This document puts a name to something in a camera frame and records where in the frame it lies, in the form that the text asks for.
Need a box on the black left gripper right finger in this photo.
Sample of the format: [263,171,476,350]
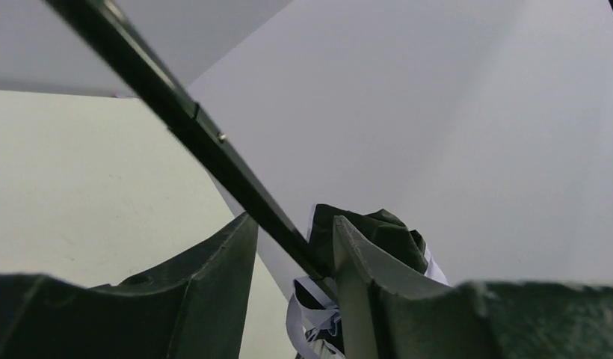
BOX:
[333,217,613,358]

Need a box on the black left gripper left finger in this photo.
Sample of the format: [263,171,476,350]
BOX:
[0,214,258,358]

